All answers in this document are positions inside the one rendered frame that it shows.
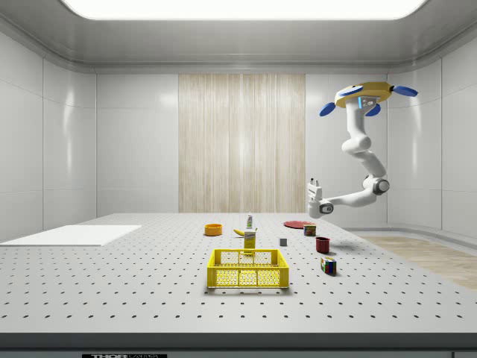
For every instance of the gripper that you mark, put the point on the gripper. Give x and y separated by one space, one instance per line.
315 193

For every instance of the red plate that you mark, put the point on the red plate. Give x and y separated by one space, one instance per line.
294 224

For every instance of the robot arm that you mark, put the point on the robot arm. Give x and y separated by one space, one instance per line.
357 127

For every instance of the flat-sided can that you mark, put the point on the flat-sided can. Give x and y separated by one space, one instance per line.
309 230

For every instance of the red mug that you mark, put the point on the red mug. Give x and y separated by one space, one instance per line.
322 245

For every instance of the grey cube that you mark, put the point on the grey cube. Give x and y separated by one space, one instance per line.
283 242

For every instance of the small white bottle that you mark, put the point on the small white bottle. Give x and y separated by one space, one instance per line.
249 222

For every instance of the puzzle cube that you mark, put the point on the puzzle cube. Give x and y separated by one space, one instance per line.
328 265

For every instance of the banana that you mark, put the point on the banana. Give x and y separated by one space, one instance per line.
239 232

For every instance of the yellow bowl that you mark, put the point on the yellow bowl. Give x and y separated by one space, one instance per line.
213 230

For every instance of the yellow basket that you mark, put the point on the yellow basket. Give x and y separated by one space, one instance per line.
247 277

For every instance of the drone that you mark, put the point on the drone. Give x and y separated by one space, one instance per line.
369 89

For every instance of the white board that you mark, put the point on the white board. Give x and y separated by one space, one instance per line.
71 235

